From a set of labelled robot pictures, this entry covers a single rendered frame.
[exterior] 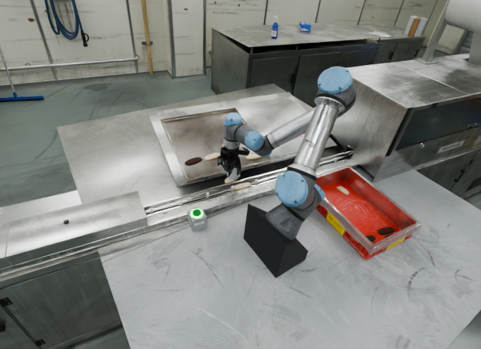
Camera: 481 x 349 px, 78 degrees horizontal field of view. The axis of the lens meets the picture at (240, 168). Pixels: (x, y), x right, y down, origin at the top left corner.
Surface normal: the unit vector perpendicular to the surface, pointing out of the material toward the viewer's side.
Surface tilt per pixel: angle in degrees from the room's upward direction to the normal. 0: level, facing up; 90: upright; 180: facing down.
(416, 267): 0
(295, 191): 53
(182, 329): 0
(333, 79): 39
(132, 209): 0
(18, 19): 90
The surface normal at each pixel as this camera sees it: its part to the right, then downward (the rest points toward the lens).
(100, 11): 0.44, 0.59
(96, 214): 0.08, -0.78
